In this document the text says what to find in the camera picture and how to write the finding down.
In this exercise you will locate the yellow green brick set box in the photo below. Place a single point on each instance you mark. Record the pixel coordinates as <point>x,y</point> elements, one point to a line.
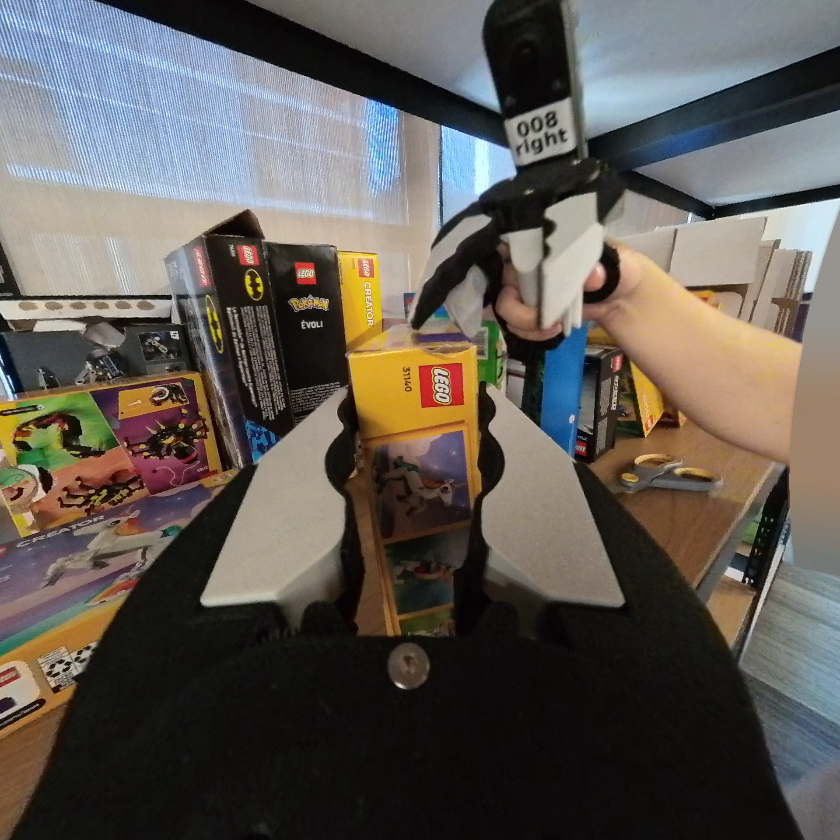
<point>646,400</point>

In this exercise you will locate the person's right forearm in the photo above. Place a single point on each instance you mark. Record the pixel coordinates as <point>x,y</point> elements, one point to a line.
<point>722,367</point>

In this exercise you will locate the person's right hand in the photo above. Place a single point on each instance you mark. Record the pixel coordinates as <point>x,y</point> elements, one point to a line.
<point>518,315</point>

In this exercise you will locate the wooden desk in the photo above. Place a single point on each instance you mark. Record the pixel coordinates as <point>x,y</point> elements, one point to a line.
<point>656,525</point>

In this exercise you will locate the blue forest picture box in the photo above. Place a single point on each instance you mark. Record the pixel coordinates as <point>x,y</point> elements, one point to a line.
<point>561,387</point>

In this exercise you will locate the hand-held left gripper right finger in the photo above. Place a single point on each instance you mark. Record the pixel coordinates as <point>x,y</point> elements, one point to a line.
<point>551,525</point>

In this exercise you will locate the black metal shelf frame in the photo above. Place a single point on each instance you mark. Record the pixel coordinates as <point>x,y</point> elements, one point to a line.
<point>328,72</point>

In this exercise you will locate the slim yellow brick set box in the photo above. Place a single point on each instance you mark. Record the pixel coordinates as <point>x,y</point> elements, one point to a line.
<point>361,295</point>

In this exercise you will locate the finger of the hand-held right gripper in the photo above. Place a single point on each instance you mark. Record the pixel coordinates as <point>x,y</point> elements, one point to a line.
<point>469,302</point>
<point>571,262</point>

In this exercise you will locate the tall black brick set box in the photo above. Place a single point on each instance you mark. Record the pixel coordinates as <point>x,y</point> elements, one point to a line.
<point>308,341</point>

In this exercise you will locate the yellow monster picture box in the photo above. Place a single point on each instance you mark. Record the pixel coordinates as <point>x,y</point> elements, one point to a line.
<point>131,446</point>

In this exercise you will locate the black bat logo box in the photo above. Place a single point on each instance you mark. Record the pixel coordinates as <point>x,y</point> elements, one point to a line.
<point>216,328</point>

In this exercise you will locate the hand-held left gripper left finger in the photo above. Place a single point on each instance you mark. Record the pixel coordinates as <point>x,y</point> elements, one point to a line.
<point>275,525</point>

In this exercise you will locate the purple tape piece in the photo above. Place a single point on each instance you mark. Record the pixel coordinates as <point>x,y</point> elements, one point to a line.
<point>446,341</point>

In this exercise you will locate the grey yellow scissors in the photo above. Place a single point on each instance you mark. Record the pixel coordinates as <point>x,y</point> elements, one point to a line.
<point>663,476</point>

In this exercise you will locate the flattened cardboard boxes stack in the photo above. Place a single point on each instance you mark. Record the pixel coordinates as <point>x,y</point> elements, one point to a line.
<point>722,256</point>

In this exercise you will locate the small black brick set box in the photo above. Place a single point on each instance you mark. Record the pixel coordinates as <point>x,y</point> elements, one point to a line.
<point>600,400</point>

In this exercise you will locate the white perforated strip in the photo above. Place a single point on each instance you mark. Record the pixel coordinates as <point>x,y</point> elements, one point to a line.
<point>79,306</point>

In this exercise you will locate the dark grey figure box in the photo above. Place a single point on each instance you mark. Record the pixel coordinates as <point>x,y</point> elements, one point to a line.
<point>79,358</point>

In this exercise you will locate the yellow unicorn brick set box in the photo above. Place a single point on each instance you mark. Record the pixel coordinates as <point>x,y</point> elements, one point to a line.
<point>79,577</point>
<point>420,394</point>

